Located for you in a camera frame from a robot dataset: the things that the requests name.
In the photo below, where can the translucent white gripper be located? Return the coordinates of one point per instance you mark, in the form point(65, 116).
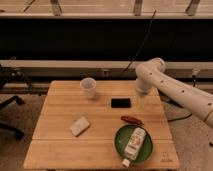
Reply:
point(141, 101)

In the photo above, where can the black rectangular eraser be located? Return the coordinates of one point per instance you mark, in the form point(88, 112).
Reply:
point(121, 103)

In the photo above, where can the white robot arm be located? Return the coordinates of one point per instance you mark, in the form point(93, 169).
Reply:
point(198, 102)

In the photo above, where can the red chili pepper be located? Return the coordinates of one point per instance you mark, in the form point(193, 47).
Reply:
point(131, 120)

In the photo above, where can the white lotion bottle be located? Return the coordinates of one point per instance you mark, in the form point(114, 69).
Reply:
point(133, 146)

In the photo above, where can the green round plate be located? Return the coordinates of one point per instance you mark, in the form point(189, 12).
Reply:
point(122, 137)

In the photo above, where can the beige sponge block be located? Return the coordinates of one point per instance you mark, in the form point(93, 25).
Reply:
point(79, 126)

